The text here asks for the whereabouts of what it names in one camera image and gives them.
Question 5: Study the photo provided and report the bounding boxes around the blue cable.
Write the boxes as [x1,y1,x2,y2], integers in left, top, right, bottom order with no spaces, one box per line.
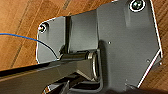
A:
[0,32,62,59]

